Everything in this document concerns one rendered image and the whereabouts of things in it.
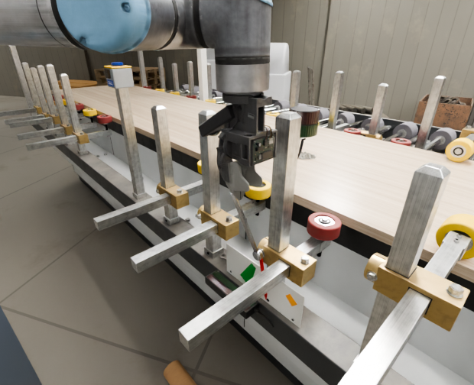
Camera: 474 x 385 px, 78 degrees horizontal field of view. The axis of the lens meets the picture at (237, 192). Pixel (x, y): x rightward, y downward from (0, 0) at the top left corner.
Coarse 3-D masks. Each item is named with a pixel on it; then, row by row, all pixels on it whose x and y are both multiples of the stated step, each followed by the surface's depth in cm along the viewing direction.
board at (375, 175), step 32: (96, 96) 235; (160, 96) 235; (192, 128) 149; (320, 128) 149; (320, 160) 109; (352, 160) 109; (384, 160) 109; (416, 160) 109; (448, 160) 109; (320, 192) 86; (352, 192) 86; (384, 192) 86; (448, 192) 86; (352, 224) 74; (384, 224) 71
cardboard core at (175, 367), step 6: (168, 366) 123; (174, 366) 123; (180, 366) 124; (168, 372) 121; (174, 372) 121; (180, 372) 121; (186, 372) 122; (168, 378) 120; (174, 378) 119; (180, 378) 118; (186, 378) 118; (192, 378) 121; (174, 384) 118; (180, 384) 117; (186, 384) 116; (192, 384) 117
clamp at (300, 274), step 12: (264, 240) 70; (276, 252) 66; (288, 252) 66; (300, 252) 66; (288, 264) 64; (300, 264) 62; (312, 264) 63; (288, 276) 65; (300, 276) 62; (312, 276) 65
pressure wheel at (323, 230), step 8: (312, 216) 73; (320, 216) 73; (328, 216) 73; (312, 224) 70; (320, 224) 70; (328, 224) 70; (336, 224) 70; (312, 232) 70; (320, 232) 69; (328, 232) 68; (336, 232) 69; (328, 240) 69; (320, 256) 76
